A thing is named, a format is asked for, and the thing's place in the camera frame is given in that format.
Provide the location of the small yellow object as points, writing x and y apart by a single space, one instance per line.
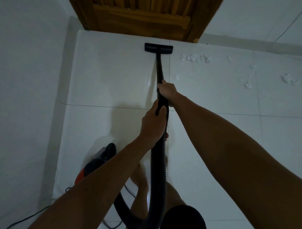
196 40

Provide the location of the person's right hand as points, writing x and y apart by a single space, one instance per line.
171 93

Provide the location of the red and black vacuum cleaner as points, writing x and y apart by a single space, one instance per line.
158 177

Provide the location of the scattered white paper scraps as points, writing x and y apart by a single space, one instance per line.
286 78

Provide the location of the person's leg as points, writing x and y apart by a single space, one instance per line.
140 177
173 195

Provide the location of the brown wooden door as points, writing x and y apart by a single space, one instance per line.
141 21

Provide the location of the person's right leg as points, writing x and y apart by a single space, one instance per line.
173 195

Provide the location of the person's left hand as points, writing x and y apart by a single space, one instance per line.
154 125

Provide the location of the person's left forearm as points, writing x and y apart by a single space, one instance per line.
94 188

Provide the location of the person's left leg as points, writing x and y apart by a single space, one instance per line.
140 177

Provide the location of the black shorts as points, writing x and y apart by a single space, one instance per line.
184 218

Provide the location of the person's right forearm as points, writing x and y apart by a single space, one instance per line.
236 160

